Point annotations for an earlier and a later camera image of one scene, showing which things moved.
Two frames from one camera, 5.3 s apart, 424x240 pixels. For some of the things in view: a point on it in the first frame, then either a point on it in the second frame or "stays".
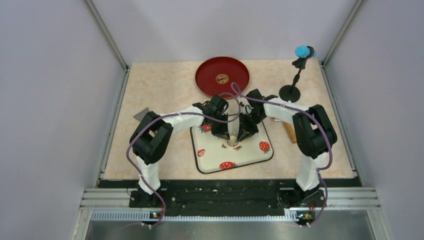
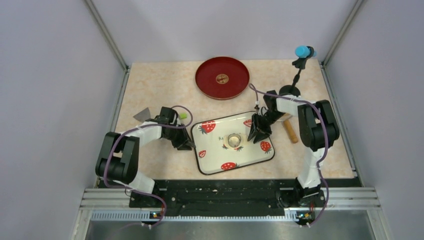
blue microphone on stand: x=291 y=93 stays
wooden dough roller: x=291 y=130 stays
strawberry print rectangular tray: x=213 y=152 stays
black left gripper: x=222 y=132 -> x=184 y=142
